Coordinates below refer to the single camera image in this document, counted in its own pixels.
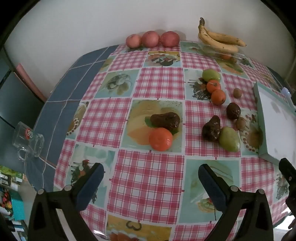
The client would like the checkered fruit print tablecloth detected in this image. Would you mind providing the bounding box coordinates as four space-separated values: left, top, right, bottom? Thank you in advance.
53 41 292 241

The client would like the large red apple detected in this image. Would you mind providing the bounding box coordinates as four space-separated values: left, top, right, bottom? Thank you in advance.
160 31 180 47

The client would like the white tray with teal rim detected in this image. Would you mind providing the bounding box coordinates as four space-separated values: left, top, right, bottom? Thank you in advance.
253 82 296 165

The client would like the long spotted yellow banana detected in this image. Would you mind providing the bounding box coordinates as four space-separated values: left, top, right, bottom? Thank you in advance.
198 17 247 47

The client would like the clear glass mug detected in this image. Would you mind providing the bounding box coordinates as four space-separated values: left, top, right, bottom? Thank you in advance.
13 122 45 161

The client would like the medium red apple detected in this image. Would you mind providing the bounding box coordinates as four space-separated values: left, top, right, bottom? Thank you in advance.
142 31 160 47

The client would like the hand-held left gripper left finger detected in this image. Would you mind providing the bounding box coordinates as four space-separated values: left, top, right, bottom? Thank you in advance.
28 162 105 241

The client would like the dark brown avocado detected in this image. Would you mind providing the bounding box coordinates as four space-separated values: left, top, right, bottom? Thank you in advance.
150 112 180 132
226 102 241 120
202 115 221 142

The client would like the green pear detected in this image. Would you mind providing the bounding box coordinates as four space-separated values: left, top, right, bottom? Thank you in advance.
219 126 241 152
202 69 221 81

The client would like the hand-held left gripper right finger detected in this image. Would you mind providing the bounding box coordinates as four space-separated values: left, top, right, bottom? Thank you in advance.
198 164 274 241

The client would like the teal box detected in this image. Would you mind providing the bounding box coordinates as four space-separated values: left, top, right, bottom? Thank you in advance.
11 197 25 220

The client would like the small red apple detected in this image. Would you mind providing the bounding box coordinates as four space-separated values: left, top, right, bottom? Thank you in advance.
126 34 142 48

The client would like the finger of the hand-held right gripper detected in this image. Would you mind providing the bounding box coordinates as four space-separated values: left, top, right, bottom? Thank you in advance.
279 158 296 186
285 197 296 216

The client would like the clear plastic container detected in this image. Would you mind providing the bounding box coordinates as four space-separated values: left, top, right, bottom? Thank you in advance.
198 41 248 64

